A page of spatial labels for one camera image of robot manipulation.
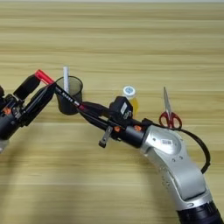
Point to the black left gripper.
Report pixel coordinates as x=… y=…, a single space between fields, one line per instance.
x=10 y=116

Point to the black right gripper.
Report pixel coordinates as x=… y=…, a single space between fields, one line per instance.
x=131 y=132

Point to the black marker red cap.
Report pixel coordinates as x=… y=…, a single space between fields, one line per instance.
x=43 y=76

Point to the white pen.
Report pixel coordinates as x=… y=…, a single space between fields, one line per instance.
x=66 y=77

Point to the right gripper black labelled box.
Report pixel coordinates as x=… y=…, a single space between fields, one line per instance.
x=121 y=108

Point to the black mesh pen cup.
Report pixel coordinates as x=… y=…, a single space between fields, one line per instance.
x=74 y=87

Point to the orange juice bottle white cap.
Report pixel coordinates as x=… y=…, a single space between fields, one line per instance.
x=129 y=91

